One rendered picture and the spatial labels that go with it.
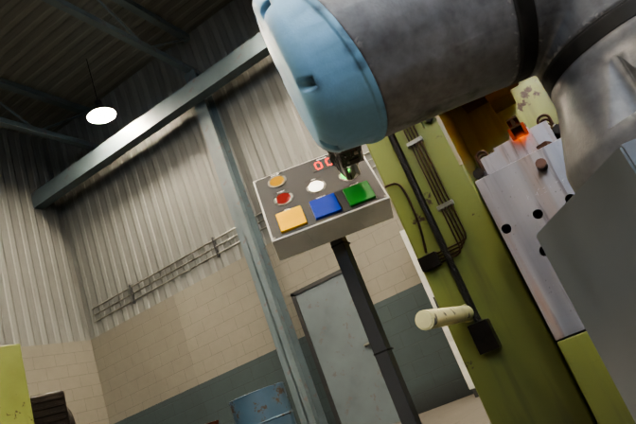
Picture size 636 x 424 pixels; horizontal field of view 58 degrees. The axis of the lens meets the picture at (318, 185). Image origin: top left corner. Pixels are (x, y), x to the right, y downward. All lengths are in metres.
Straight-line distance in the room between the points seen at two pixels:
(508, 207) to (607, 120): 1.15
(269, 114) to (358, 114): 8.85
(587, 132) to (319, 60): 0.19
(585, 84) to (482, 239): 1.35
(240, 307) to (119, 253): 2.77
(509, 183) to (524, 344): 0.47
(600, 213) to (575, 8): 0.15
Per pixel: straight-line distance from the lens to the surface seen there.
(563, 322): 1.55
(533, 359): 1.76
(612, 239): 0.41
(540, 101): 2.19
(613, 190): 0.38
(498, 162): 1.66
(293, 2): 0.44
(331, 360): 8.36
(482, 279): 1.77
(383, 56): 0.42
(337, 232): 1.57
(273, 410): 5.90
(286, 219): 1.57
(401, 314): 7.94
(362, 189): 1.59
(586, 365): 1.55
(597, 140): 0.43
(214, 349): 9.44
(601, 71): 0.44
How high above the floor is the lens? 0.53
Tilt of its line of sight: 20 degrees up
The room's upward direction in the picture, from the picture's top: 22 degrees counter-clockwise
